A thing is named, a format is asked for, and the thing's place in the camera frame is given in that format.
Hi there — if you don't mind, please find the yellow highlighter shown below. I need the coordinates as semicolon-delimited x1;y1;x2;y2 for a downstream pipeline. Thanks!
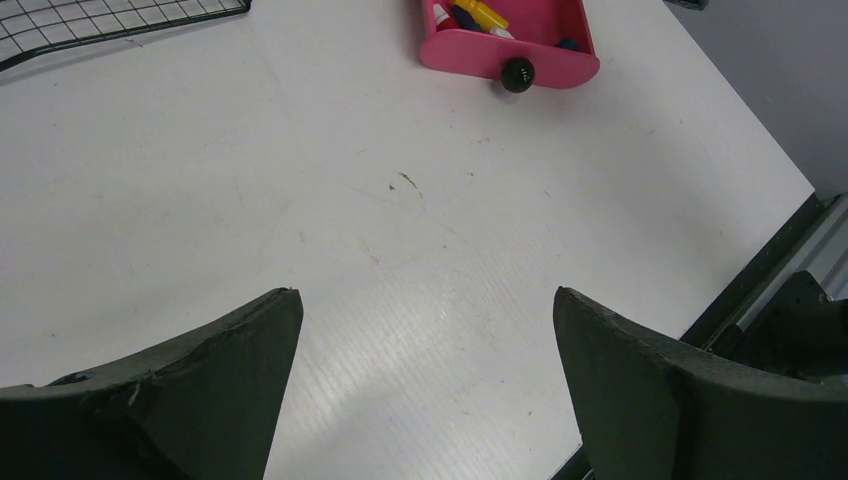
453;0;509;32

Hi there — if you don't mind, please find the blue cap white marker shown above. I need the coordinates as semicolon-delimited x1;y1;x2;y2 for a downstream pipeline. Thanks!
555;38;580;52

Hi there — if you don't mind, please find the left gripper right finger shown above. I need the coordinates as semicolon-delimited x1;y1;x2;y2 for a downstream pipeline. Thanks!
553;287;847;479

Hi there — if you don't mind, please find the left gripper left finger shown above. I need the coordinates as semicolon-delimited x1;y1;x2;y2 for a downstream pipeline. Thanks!
1;288;304;479

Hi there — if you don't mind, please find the black wire mesh desk organizer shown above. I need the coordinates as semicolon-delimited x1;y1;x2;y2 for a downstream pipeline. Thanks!
1;0;252;71

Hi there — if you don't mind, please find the black pink drawer unit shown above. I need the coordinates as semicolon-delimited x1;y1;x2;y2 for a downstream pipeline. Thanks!
419;1;600;93

